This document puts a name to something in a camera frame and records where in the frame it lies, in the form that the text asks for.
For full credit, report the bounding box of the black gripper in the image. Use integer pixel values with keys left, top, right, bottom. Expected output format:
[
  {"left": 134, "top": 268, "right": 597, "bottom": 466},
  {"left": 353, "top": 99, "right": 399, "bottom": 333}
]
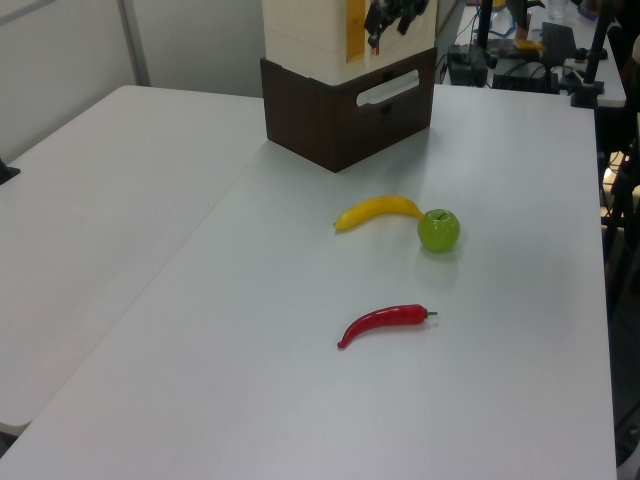
[{"left": 364, "top": 0, "right": 431, "bottom": 54}]

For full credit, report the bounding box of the black tripod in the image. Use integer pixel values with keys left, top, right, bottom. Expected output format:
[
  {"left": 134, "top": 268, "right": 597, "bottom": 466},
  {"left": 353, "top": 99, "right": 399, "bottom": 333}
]
[{"left": 599, "top": 144, "right": 640, "bottom": 311}]

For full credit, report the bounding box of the red toy chili pepper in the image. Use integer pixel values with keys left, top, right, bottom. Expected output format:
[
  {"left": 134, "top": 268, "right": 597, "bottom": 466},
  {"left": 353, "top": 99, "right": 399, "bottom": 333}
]
[{"left": 336, "top": 303, "right": 440, "bottom": 350}]

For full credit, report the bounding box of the yellow cabinet panel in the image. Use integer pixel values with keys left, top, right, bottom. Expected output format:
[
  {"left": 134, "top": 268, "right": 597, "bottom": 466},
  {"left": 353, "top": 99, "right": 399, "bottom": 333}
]
[{"left": 346, "top": 0, "right": 367, "bottom": 65}]

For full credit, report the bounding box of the dark brown wooden box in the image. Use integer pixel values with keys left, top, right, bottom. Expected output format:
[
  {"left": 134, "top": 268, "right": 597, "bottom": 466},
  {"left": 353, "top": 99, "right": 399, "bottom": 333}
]
[{"left": 259, "top": 47, "right": 439, "bottom": 174}]

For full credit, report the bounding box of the yellow toy banana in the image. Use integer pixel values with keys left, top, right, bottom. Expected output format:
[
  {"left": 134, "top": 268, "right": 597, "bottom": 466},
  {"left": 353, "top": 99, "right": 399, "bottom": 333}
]
[{"left": 333, "top": 194, "right": 426, "bottom": 234}]

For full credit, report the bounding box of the black upright pole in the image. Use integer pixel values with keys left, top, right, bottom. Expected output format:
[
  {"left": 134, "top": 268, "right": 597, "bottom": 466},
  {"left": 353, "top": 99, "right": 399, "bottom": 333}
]
[{"left": 477, "top": 0, "right": 495, "bottom": 52}]

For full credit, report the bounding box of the white box handle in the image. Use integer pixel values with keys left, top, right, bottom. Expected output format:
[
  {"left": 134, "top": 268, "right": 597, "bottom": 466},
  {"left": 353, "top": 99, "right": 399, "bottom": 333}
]
[{"left": 355, "top": 69, "right": 420, "bottom": 108}]

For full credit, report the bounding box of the black clamp stand with pole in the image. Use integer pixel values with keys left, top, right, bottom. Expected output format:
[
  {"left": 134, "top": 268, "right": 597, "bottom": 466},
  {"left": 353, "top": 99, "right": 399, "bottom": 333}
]
[{"left": 570, "top": 0, "right": 615, "bottom": 108}]

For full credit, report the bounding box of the blue cable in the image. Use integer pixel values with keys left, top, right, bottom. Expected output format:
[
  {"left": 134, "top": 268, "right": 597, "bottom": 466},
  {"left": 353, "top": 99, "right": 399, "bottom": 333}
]
[{"left": 487, "top": 12, "right": 519, "bottom": 40}]

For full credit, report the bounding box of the black flat device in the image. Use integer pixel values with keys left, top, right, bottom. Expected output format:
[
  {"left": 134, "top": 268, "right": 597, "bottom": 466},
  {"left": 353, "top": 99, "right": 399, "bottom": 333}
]
[{"left": 491, "top": 59, "right": 560, "bottom": 95}]

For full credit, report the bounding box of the green toy apple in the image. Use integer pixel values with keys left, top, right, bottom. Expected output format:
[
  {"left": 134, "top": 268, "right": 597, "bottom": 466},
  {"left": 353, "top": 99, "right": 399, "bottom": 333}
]
[{"left": 417, "top": 208, "right": 461, "bottom": 254}]

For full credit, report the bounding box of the black electronics box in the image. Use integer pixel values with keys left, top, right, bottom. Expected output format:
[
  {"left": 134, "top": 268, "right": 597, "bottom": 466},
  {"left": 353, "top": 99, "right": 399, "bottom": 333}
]
[{"left": 446, "top": 43, "right": 490, "bottom": 88}]

